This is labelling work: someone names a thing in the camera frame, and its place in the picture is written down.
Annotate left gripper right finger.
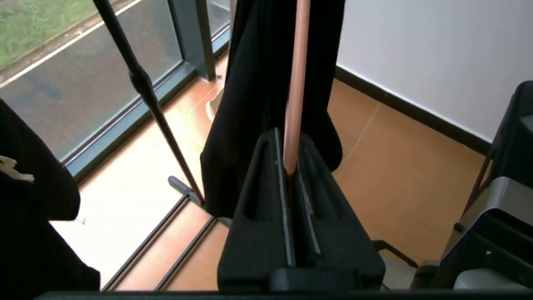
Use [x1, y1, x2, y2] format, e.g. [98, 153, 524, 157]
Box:
[296, 132, 386, 291]

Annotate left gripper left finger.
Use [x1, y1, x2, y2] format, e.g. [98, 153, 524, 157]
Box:
[217, 127, 297, 292]

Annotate black garment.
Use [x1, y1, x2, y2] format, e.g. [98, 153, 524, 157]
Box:
[199, 0, 347, 220]

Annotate pink clothes hanger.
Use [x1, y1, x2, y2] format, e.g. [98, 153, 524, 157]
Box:
[282, 0, 312, 177]

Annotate black shorts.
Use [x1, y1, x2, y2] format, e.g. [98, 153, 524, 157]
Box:
[0, 97, 102, 300]

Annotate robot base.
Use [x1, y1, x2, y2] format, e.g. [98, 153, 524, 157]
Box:
[371, 80, 533, 292]

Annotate white laundry basket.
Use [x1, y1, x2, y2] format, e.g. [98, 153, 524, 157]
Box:
[204, 86, 227, 124]

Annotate black clothes rack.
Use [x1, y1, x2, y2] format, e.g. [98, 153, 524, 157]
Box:
[92, 0, 235, 292]

